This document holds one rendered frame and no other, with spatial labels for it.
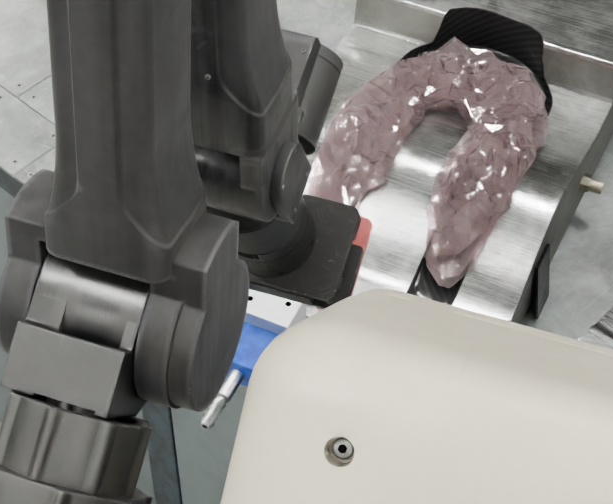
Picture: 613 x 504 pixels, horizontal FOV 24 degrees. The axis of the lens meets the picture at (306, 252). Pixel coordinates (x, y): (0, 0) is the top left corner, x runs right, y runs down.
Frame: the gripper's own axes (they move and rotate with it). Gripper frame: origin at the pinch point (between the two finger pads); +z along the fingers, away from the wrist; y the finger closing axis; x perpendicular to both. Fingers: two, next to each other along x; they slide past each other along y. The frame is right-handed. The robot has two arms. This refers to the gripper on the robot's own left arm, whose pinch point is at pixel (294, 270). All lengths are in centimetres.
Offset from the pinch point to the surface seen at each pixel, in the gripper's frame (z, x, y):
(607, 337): 13.8, -4.1, -22.3
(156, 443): 63, 11, 24
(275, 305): 12.4, 0.6, 3.4
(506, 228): 18.1, -11.8, -12.1
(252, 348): 11.9, 4.5, 4.0
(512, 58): 29.6, -31.3, -7.3
